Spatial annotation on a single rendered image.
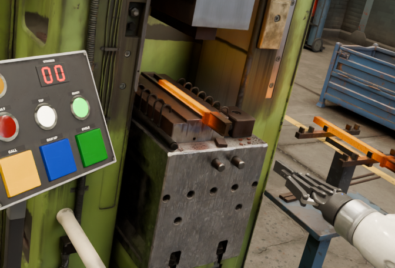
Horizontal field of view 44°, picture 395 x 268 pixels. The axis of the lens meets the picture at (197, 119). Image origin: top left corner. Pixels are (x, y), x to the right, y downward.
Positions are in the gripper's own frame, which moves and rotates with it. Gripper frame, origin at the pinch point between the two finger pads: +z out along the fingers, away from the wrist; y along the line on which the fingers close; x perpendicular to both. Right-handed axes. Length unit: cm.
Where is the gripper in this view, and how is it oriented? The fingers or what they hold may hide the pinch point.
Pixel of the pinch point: (285, 171)
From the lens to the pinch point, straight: 125.5
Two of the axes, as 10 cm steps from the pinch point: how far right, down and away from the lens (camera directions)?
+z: -5.3, -4.0, 7.5
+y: 8.3, -0.5, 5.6
